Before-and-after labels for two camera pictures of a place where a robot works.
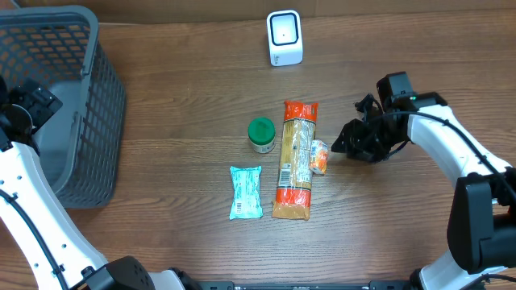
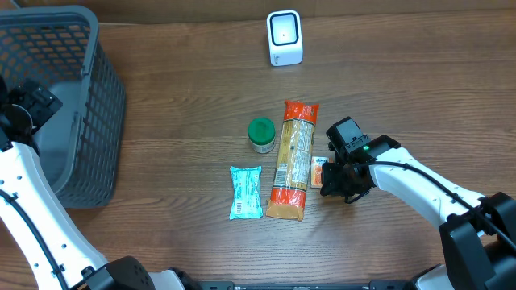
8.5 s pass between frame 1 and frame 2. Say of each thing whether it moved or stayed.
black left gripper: stayed
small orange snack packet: moved
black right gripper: moved
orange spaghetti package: stayed
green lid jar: stayed
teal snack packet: stayed
